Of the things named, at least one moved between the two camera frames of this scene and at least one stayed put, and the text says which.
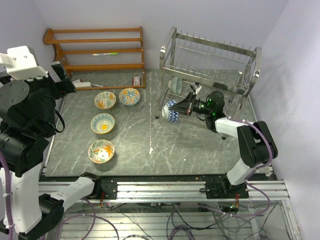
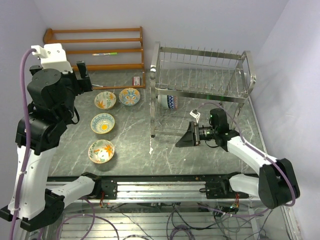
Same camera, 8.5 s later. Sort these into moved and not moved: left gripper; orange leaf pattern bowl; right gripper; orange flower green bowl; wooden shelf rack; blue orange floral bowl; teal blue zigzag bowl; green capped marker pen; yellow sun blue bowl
Moved: teal blue zigzag bowl; left gripper; right gripper
Not moved: orange flower green bowl; green capped marker pen; yellow sun blue bowl; orange leaf pattern bowl; blue orange floral bowl; wooden shelf rack
